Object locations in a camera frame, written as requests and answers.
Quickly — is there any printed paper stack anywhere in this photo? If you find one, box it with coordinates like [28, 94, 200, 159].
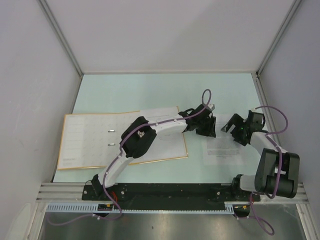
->
[202, 114, 245, 166]

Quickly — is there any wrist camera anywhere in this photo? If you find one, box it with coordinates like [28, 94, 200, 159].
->
[251, 108, 266, 126]
[207, 103, 215, 112]

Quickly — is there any white slotted cable duct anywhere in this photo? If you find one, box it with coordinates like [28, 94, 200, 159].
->
[46, 202, 250, 215]

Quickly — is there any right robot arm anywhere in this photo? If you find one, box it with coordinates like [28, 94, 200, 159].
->
[221, 110, 300, 201]

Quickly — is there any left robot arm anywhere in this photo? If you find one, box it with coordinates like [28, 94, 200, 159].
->
[91, 103, 216, 200]

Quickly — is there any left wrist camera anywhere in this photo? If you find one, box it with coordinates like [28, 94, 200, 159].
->
[207, 103, 215, 112]

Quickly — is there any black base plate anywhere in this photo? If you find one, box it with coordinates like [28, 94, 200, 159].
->
[82, 182, 261, 211]

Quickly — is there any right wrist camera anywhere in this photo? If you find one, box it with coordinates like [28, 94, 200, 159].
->
[251, 108, 266, 126]

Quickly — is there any yellow ring binder folder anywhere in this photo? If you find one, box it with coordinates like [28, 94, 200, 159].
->
[56, 106, 189, 171]

